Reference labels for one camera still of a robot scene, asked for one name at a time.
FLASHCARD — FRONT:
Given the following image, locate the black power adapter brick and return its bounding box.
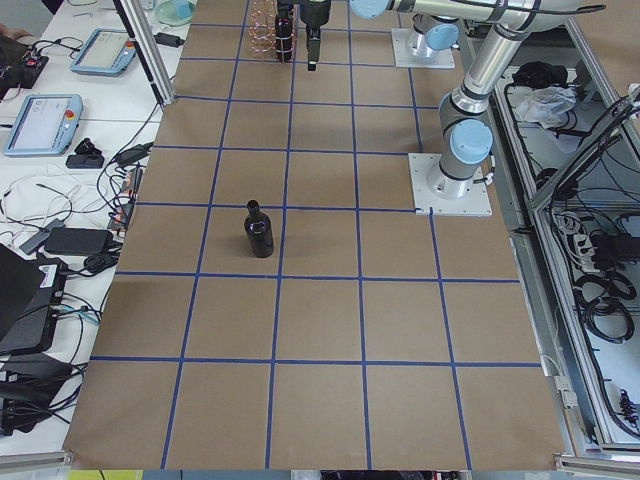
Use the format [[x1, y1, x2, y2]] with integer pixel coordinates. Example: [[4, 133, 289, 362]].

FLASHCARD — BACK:
[[44, 227, 113, 256]]

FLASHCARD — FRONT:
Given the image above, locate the upper blue teach pendant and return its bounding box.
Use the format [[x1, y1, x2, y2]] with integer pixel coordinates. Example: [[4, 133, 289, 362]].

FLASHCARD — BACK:
[[70, 29, 136, 77]]

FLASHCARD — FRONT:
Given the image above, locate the blue teach pendant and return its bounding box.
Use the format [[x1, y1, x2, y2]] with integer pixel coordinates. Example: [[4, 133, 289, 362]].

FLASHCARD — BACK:
[[70, 29, 136, 77], [3, 94, 84, 157]]

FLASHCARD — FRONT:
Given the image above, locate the lower blue teach pendant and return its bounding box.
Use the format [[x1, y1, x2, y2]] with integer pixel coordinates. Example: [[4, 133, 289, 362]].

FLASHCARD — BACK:
[[3, 94, 84, 157]]

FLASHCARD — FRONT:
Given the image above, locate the dark glass wine bottle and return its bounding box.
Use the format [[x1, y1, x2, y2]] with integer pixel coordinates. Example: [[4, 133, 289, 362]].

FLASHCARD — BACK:
[[244, 200, 274, 258]]

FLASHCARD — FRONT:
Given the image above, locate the dark bottle in rack right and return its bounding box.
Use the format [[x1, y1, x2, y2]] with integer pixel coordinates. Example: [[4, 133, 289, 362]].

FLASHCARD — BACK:
[[274, 15, 293, 63]]

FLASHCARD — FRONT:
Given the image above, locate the aluminium frame post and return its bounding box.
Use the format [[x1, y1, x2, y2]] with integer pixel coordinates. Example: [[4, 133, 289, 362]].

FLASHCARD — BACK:
[[113, 0, 175, 107]]

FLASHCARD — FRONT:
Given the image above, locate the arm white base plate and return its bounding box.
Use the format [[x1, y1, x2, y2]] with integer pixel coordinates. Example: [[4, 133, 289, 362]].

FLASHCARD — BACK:
[[391, 25, 459, 69], [408, 153, 492, 217]]

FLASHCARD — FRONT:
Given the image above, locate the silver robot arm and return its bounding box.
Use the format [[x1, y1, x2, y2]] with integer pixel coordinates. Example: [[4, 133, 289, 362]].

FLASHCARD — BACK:
[[289, 1, 460, 71], [350, 0, 605, 200]]

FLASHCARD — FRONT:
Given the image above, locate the copper wire wine rack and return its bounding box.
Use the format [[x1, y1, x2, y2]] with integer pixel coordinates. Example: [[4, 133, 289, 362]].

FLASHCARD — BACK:
[[248, 0, 276, 59]]

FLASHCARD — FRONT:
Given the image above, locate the white crumpled cloth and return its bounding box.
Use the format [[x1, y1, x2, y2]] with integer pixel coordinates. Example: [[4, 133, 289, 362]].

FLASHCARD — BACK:
[[514, 86, 577, 128]]

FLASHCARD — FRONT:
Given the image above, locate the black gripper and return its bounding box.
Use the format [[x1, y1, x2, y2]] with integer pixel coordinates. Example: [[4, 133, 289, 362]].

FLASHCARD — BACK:
[[300, 0, 331, 71]]

